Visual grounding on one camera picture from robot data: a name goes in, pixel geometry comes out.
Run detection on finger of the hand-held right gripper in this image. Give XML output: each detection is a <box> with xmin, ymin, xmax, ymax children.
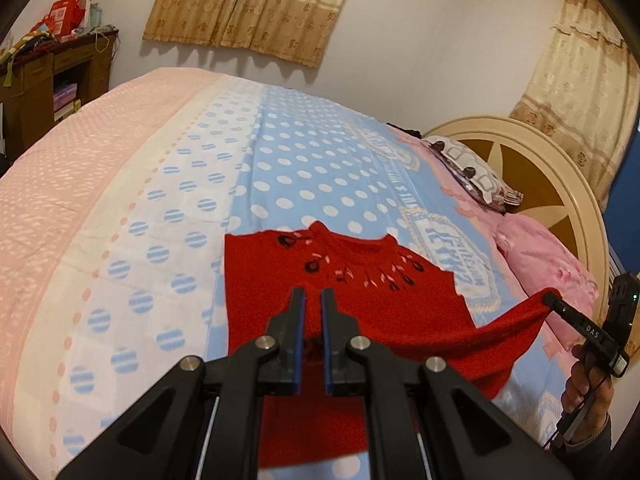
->
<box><xmin>542</xmin><ymin>292</ymin><xmax>630</xmax><ymax>378</ymax></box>

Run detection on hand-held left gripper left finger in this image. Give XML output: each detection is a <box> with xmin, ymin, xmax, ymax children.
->
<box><xmin>55</xmin><ymin>287</ymin><xmax>307</xmax><ymax>480</ymax></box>

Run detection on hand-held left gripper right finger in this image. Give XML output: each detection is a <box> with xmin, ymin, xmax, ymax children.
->
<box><xmin>321</xmin><ymin>287</ymin><xmax>576</xmax><ymax>480</ymax></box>

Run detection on red embroidered sweater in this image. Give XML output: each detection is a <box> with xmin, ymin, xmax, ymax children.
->
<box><xmin>224</xmin><ymin>221</ymin><xmax>563</xmax><ymax>480</ymax></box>

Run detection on person's right forearm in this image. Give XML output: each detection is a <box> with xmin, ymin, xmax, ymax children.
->
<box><xmin>550</xmin><ymin>412</ymin><xmax>614</xmax><ymax>461</ymax></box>

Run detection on person's right hand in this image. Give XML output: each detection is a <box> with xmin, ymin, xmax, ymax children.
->
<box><xmin>560</xmin><ymin>346</ymin><xmax>614</xmax><ymax>444</ymax></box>

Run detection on pink quilt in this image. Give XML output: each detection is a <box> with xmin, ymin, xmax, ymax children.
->
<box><xmin>495</xmin><ymin>212</ymin><xmax>600</xmax><ymax>356</ymax></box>

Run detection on dark blue window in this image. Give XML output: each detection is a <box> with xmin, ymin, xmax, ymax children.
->
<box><xmin>602</xmin><ymin>125</ymin><xmax>640</xmax><ymax>271</ymax></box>

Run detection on cream wooden headboard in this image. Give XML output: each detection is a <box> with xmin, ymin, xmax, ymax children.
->
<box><xmin>422</xmin><ymin>116</ymin><xmax>611</xmax><ymax>321</ymax></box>

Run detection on patterned pillow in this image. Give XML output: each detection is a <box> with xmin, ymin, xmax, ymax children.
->
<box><xmin>424</xmin><ymin>135</ymin><xmax>523</xmax><ymax>208</ymax></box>

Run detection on polka dot bedsheet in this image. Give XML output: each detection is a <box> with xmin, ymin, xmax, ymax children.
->
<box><xmin>0</xmin><ymin>66</ymin><xmax>601</xmax><ymax>480</ymax></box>

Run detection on narrow beige curtain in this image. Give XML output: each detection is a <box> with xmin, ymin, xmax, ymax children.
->
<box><xmin>509</xmin><ymin>0</ymin><xmax>640</xmax><ymax>211</ymax></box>

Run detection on yellow box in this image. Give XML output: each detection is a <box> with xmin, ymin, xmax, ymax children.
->
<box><xmin>54</xmin><ymin>100</ymin><xmax>82</xmax><ymax>122</ymax></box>

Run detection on wide beige curtain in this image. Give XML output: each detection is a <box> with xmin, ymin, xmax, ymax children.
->
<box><xmin>142</xmin><ymin>0</ymin><xmax>368</xmax><ymax>68</ymax></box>

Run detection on pink box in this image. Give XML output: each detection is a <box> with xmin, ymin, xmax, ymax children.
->
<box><xmin>52</xmin><ymin>82</ymin><xmax>78</xmax><ymax>111</ymax></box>

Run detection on brown wooden desk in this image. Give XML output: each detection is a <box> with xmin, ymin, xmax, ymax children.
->
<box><xmin>0</xmin><ymin>30</ymin><xmax>120</xmax><ymax>168</ymax></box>

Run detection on red gift box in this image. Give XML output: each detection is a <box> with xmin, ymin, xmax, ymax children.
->
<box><xmin>49</xmin><ymin>0</ymin><xmax>86</xmax><ymax>41</ymax></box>

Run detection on striped green scarf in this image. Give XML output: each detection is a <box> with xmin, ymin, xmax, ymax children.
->
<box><xmin>0</xmin><ymin>27</ymin><xmax>56</xmax><ymax>88</ymax></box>

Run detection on black cable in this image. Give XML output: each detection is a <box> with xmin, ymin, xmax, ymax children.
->
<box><xmin>542</xmin><ymin>385</ymin><xmax>596</xmax><ymax>453</ymax></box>

